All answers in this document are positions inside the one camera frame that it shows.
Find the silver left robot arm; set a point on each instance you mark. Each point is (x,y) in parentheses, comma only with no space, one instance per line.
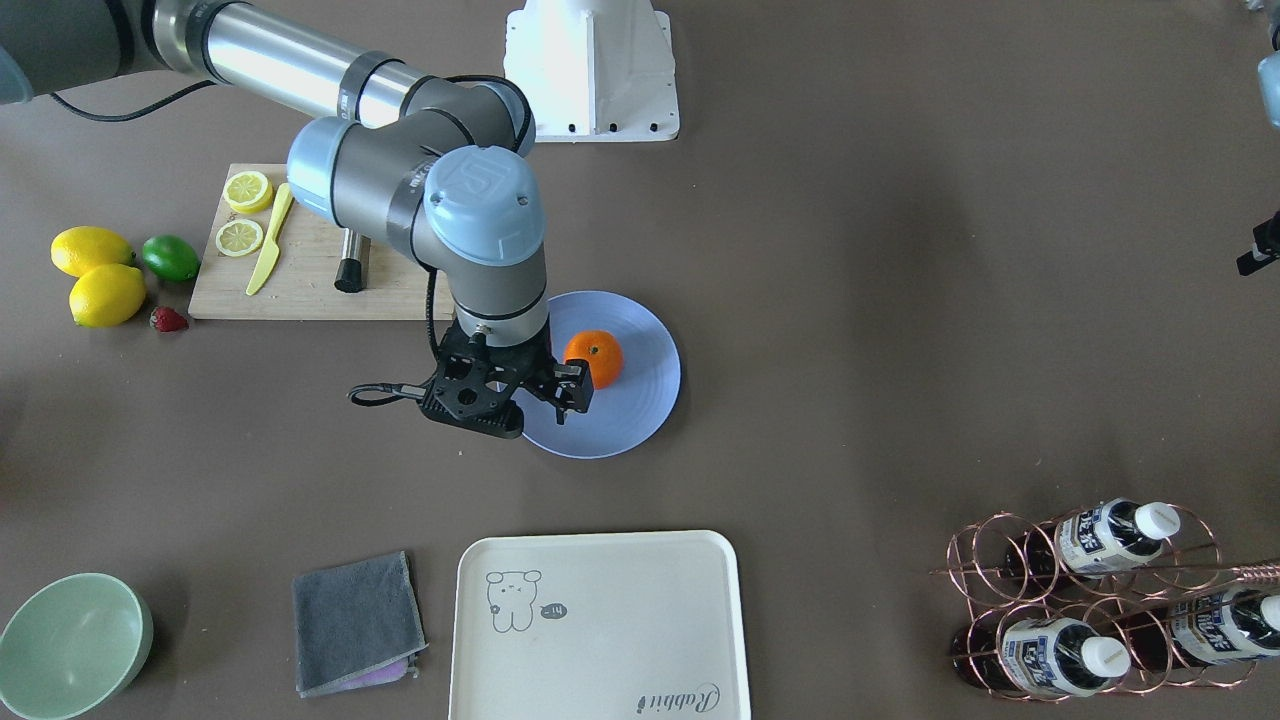
(1268,69)

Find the red strawberry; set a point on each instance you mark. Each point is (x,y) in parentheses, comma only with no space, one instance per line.
(166,319)

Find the grey folded cloth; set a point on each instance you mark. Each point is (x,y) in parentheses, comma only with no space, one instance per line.
(357,625)

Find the copper wire bottle rack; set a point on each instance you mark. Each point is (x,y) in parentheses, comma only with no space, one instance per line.
(989,563)

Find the lemon slice lower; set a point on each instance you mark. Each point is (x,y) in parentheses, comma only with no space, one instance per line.
(239,237)

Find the dark drink bottle back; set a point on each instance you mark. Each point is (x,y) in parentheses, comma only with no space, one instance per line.
(1228,627)

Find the yellow plastic knife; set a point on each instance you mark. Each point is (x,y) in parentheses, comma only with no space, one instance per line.
(270,249)

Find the blue round plate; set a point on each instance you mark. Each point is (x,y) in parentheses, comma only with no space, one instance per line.
(631,410)

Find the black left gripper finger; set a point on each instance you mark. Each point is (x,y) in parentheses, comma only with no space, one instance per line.
(1264,247)

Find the green lime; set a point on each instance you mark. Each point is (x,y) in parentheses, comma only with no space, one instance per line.
(171,258)

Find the yellow lemon far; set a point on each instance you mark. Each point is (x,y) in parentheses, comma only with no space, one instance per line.
(78,250)

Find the cream rabbit tray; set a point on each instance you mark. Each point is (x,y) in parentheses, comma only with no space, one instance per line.
(639,625)

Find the mint green bowl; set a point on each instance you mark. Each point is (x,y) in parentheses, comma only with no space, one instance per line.
(74,645)

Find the yellow lemon near bowl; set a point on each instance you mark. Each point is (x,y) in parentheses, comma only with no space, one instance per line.
(107,295)

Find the dark drink bottle front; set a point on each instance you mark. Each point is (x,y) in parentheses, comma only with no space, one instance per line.
(1083,548)

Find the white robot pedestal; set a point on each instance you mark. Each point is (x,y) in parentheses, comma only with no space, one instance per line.
(595,71)

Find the dark drink bottle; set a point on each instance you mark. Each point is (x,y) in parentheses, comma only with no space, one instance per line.
(1043,659)
(1083,548)
(1228,627)

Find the steel muddler black tip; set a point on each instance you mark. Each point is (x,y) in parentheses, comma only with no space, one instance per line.
(353,267)

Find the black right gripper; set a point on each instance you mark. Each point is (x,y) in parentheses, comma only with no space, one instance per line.
(571,384)

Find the dark drink bottle middle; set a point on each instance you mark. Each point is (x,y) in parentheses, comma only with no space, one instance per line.
(1043,659)

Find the lemon slice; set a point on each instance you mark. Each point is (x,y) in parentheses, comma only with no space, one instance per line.
(248,192)
(239,237)

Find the lemon slice upper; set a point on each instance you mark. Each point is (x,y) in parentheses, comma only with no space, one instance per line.
(248,192)

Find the orange mandarin fruit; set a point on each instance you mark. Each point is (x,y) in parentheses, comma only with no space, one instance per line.
(604,353)

